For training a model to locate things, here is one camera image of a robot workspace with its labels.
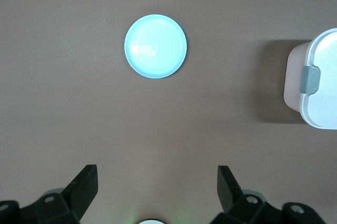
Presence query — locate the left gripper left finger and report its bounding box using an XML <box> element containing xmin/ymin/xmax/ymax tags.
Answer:
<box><xmin>0</xmin><ymin>165</ymin><xmax>98</xmax><ymax>224</ymax></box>

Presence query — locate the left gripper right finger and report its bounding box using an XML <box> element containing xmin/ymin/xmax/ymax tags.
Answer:
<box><xmin>210</xmin><ymin>165</ymin><xmax>327</xmax><ymax>224</ymax></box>

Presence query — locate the brown table cover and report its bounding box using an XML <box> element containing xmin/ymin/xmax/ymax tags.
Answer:
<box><xmin>0</xmin><ymin>0</ymin><xmax>337</xmax><ymax>224</ymax></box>

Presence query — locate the white lidded storage box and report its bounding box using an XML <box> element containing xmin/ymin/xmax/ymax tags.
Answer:
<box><xmin>283</xmin><ymin>27</ymin><xmax>337</xmax><ymax>130</ymax></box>

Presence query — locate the grey box latch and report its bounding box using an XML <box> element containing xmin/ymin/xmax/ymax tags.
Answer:
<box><xmin>301</xmin><ymin>65</ymin><xmax>321</xmax><ymax>95</ymax></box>

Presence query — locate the light blue round plate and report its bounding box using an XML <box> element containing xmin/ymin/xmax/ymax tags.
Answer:
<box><xmin>123</xmin><ymin>14</ymin><xmax>189</xmax><ymax>79</ymax></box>

